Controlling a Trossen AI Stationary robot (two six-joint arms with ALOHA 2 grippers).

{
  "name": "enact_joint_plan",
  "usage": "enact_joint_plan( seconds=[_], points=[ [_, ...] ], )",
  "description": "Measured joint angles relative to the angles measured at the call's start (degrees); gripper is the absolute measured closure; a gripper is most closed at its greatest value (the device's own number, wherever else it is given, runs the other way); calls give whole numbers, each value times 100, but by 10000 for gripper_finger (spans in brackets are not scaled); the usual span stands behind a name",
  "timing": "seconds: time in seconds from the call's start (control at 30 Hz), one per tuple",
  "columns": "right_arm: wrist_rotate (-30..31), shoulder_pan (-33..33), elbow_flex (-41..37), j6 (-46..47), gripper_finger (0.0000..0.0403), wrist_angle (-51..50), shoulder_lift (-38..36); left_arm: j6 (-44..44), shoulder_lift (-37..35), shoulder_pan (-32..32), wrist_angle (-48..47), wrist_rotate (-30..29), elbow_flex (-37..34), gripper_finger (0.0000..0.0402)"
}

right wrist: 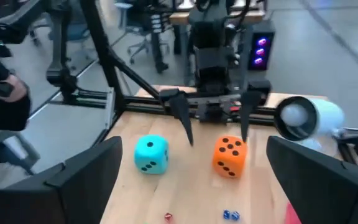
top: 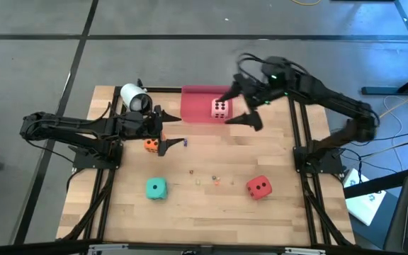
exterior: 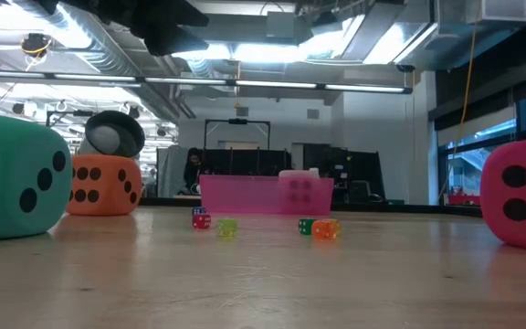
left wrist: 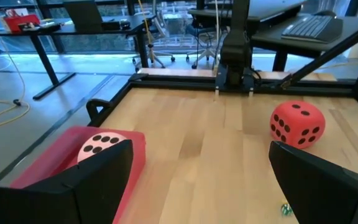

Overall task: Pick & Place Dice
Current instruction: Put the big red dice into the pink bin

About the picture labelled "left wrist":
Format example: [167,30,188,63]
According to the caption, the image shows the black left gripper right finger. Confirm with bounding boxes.
[268,140,358,224]

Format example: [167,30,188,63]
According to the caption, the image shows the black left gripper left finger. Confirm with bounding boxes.
[0,139,135,224]

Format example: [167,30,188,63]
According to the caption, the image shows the small green die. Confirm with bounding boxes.
[280,202,293,217]

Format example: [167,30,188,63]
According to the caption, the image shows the pink translucent plastic bin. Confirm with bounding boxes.
[9,125,146,224]

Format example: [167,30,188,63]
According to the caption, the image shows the large pink foam die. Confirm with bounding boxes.
[76,131,127,164]

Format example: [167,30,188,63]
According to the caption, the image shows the large red foam die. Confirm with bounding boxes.
[269,100,326,150]

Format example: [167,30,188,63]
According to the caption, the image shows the office chair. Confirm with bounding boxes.
[131,18,177,70]
[185,18,222,70]

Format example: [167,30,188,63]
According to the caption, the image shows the black desk with legs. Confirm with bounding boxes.
[0,17,155,101]

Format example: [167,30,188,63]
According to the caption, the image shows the black keyboard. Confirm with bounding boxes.
[280,14,344,44]

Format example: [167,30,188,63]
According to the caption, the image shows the black monitor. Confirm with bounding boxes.
[62,0,104,34]

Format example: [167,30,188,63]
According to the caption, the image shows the red box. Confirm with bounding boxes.
[3,14,40,32]

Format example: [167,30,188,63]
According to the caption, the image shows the black computer mouse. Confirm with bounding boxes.
[314,9,337,18]

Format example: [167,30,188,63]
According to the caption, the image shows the grey topped desk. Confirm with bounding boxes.
[187,0,307,29]

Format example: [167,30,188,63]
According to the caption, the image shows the yellow floor cable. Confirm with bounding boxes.
[0,0,30,130]

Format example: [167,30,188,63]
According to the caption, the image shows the black diagonal frame strut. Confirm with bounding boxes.
[280,17,358,91]

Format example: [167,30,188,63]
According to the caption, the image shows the black aluminium table frame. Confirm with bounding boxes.
[85,73,358,124]

